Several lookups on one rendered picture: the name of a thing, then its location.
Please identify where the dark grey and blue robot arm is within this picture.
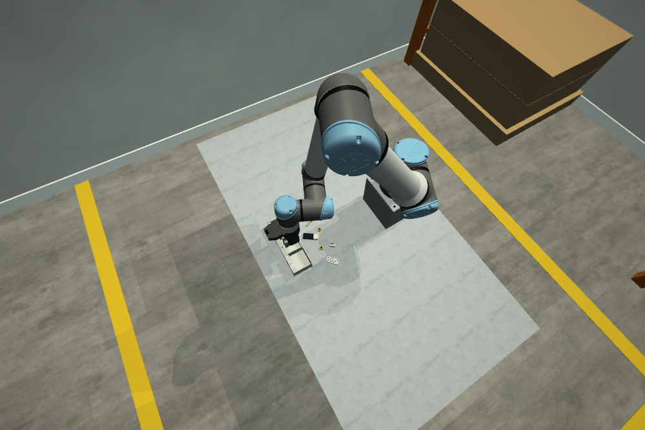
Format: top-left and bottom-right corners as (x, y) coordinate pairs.
(274, 73), (439, 228)

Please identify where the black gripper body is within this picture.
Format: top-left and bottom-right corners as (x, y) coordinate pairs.
(264, 221), (300, 245)

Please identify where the beige three-compartment bin rack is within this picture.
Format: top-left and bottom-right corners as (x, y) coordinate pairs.
(275, 238), (312, 276)

